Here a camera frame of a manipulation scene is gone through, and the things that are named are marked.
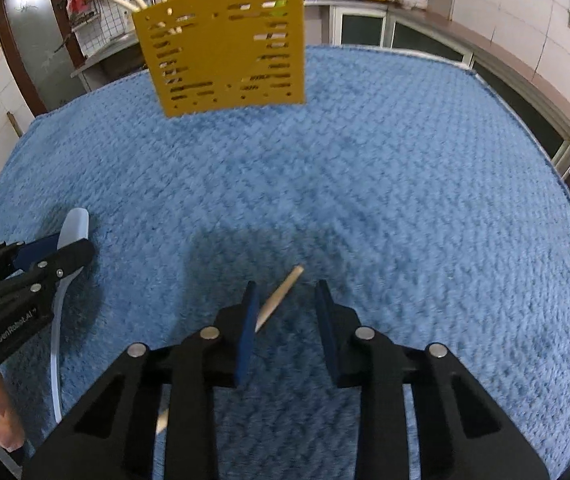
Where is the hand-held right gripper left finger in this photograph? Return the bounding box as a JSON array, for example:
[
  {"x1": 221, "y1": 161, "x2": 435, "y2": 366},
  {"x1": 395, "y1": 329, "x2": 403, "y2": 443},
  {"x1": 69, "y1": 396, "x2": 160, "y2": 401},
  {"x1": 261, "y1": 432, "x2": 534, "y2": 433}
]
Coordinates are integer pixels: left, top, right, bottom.
[{"x1": 21, "y1": 280, "x2": 262, "y2": 480}]

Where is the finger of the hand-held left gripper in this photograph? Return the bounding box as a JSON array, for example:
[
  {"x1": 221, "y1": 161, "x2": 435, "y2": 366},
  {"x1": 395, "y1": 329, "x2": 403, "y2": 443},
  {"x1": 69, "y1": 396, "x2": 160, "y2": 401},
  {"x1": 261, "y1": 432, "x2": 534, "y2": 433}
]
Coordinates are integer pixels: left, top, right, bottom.
[
  {"x1": 0, "y1": 233, "x2": 62, "y2": 287},
  {"x1": 0, "y1": 239, "x2": 97, "y2": 312}
]

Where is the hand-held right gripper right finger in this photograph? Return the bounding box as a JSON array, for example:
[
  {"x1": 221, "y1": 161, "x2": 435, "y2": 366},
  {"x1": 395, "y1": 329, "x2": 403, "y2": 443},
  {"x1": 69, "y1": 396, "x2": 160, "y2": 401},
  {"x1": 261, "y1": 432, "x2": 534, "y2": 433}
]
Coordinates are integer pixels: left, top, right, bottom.
[{"x1": 314, "y1": 279, "x2": 548, "y2": 480}]

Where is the kitchen cabinet with glass doors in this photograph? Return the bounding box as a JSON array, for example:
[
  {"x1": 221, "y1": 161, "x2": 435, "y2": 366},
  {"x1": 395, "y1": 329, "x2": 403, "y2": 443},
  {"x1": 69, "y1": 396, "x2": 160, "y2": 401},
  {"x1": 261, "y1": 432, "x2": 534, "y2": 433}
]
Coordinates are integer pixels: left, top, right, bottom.
[{"x1": 329, "y1": 2, "x2": 477, "y2": 70}]

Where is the yellow perforated utensil holder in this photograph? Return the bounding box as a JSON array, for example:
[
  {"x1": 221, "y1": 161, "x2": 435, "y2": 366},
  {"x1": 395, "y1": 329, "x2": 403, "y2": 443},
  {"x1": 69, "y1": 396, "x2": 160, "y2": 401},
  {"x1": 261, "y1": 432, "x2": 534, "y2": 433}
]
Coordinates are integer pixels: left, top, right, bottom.
[{"x1": 131, "y1": 0, "x2": 308, "y2": 120}]

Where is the blue fleece blanket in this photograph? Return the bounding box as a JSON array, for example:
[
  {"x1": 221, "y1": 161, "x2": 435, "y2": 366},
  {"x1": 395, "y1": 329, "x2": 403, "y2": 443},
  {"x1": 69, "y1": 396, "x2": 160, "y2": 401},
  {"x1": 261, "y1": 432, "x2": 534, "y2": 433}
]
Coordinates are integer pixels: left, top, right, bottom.
[{"x1": 0, "y1": 44, "x2": 570, "y2": 480}]

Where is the person's left hand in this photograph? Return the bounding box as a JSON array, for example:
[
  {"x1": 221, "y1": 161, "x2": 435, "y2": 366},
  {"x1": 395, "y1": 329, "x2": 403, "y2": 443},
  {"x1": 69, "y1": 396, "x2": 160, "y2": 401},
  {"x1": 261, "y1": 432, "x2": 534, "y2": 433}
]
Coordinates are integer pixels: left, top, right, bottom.
[{"x1": 0, "y1": 374, "x2": 26, "y2": 454}]

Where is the white plastic spoon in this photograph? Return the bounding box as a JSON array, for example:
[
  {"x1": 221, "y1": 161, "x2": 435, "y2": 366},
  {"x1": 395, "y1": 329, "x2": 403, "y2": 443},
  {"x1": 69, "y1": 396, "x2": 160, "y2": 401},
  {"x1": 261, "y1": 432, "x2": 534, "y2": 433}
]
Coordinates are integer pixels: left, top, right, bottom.
[{"x1": 50, "y1": 207, "x2": 90, "y2": 423}]

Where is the brown door frame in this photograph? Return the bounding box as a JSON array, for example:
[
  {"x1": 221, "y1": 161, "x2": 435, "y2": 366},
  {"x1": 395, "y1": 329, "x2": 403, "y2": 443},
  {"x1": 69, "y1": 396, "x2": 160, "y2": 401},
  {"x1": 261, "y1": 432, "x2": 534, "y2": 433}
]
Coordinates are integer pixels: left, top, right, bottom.
[{"x1": 0, "y1": 0, "x2": 50, "y2": 117}]

